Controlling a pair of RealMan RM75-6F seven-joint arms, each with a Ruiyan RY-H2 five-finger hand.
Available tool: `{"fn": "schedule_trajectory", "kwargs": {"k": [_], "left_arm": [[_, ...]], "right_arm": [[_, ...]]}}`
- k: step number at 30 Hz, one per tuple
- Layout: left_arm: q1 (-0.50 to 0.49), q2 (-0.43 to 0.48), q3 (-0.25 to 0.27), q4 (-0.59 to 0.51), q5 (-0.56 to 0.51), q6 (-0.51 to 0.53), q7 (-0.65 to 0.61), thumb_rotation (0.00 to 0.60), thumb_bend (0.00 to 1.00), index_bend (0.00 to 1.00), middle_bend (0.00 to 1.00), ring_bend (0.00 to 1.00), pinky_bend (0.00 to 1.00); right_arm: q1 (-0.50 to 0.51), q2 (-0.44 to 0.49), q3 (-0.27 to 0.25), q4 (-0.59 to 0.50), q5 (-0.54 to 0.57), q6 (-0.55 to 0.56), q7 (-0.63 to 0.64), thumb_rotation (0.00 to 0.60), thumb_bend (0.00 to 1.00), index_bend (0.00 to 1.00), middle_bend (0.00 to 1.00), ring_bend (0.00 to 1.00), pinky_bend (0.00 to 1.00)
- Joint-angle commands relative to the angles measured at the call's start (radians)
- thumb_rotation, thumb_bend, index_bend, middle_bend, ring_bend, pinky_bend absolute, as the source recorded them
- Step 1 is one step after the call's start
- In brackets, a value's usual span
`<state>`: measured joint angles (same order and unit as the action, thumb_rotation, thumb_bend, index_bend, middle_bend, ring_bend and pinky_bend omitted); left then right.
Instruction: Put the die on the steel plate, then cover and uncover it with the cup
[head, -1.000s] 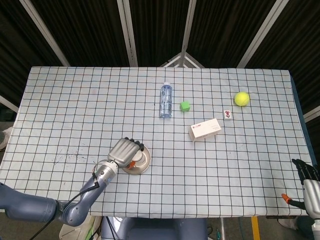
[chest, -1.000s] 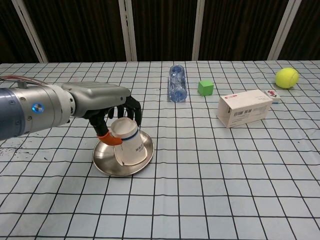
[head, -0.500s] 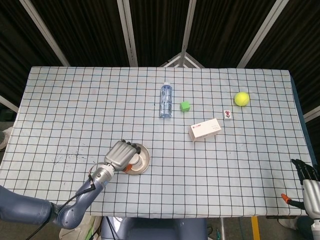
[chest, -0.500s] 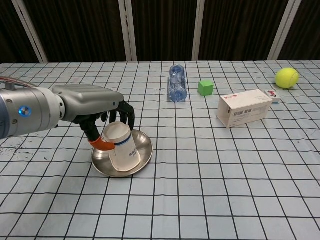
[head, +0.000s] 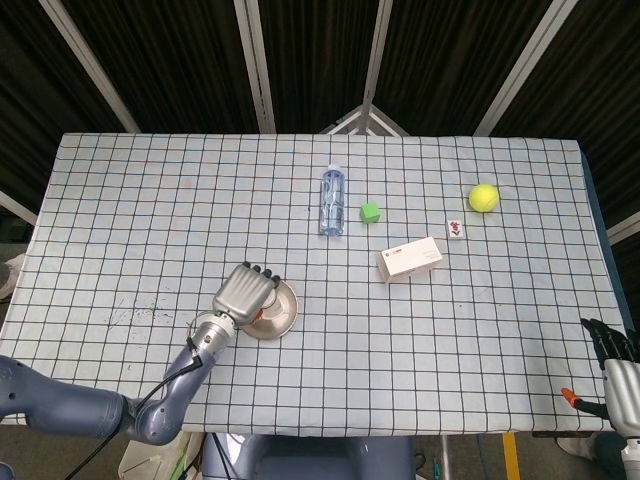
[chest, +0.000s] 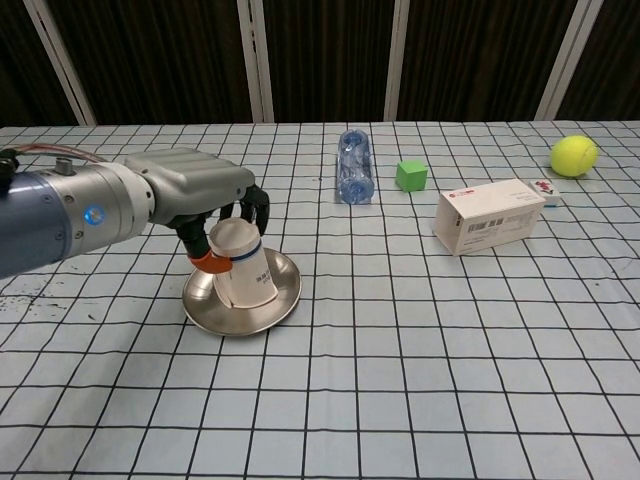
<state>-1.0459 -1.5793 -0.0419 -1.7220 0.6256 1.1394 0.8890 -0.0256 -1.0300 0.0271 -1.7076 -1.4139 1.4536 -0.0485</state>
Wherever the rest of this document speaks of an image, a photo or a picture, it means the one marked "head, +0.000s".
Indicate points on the white frame side bar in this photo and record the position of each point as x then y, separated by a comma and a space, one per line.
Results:
17, 206
625, 229

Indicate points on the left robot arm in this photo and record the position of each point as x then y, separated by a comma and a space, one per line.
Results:
180, 380

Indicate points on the white sack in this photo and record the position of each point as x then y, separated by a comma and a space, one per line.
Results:
10, 275

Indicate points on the round steel plate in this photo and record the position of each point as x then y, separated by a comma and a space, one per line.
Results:
272, 332

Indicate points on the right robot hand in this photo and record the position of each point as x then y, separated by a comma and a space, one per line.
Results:
622, 385

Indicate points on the yellow tennis ball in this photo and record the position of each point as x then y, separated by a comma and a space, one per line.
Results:
484, 198

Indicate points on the white frame post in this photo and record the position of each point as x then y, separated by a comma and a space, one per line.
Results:
256, 65
377, 50
525, 65
90, 65

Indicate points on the white triangular frame brace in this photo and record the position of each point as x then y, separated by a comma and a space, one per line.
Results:
345, 119

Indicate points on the mahjong tile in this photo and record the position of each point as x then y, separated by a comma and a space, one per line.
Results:
455, 228

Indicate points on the white plastic bag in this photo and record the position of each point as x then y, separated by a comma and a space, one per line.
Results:
150, 460

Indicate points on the green cube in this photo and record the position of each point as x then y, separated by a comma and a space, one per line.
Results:
370, 213

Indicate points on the clear plastic water bottle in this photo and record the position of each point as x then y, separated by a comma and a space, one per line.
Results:
332, 205

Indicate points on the white carton box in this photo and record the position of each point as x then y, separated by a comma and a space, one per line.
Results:
410, 260

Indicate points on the light blue checkered tablecloth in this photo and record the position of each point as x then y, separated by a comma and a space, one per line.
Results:
450, 350

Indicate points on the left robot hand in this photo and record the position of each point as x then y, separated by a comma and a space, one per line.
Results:
245, 295

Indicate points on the grey robot torso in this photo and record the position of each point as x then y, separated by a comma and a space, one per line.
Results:
310, 460

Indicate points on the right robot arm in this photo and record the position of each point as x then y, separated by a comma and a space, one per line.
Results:
631, 457

